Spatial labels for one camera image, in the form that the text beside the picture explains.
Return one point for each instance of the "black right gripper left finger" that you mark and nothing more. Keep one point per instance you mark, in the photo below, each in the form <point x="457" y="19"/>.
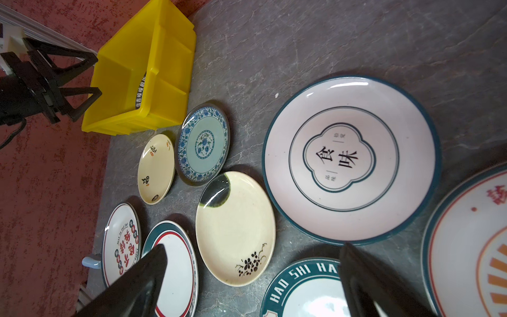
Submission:
<point x="136" y="292"/>

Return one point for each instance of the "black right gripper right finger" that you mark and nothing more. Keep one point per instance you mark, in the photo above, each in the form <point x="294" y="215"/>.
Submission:
<point x="370" y="287"/>

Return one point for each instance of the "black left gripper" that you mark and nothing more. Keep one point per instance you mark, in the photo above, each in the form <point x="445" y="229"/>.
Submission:
<point x="22" y="92"/>

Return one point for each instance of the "white plate dark green rim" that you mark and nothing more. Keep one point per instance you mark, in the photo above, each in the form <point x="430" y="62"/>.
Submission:
<point x="139" y="95"/>

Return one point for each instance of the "white plate orange sunburst design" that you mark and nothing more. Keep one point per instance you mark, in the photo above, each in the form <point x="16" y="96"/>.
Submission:
<point x="463" y="251"/>

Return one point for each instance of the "white plate with quatrefoil design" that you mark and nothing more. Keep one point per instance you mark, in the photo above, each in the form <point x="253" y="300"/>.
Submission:
<point x="351" y="159"/>

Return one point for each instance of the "blue floral rimmed plate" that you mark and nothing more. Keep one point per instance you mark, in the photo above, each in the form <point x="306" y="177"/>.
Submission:
<point x="202" y="145"/>

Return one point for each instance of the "yellow plastic bin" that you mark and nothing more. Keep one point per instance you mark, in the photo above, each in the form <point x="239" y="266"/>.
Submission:
<point x="158" y="41"/>

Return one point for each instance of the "white plate green red rim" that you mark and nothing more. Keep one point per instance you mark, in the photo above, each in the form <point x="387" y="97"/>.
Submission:
<point x="179" y="292"/>

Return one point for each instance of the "white plate red characters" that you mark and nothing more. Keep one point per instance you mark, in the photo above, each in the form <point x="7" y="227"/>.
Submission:
<point x="122" y="243"/>

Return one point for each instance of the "green banded HAO SHI plate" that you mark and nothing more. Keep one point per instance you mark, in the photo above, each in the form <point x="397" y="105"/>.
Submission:
<point x="309" y="287"/>

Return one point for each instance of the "light blue cup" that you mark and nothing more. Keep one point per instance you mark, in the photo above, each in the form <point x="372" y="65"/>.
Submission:
<point x="92" y="261"/>

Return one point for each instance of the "small cream plate with calligraphy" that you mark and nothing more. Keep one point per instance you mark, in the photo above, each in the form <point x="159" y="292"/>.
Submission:
<point x="156" y="169"/>

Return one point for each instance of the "cream plate with black blotch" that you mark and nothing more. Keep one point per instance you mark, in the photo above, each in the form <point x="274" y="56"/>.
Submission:
<point x="235" y="229"/>

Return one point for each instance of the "silver left corner wall strip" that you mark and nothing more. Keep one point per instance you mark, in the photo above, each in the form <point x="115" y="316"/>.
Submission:
<point x="38" y="31"/>

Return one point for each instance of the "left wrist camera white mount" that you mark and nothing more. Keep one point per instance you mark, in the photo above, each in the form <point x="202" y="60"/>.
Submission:
<point x="12" y="40"/>

